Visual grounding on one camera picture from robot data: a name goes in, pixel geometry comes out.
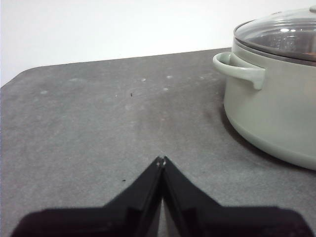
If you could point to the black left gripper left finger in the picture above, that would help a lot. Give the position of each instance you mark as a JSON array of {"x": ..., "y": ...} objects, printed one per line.
[{"x": 111, "y": 219}]

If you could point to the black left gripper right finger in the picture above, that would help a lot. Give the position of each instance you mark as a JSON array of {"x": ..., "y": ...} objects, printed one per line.
[{"x": 217, "y": 222}]

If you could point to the glass lid with green knob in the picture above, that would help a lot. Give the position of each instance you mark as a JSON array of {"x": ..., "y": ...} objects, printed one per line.
[{"x": 276, "y": 32}]

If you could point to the pale green electric cooking pot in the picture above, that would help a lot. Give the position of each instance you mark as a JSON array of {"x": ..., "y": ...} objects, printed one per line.
[{"x": 271, "y": 111}]

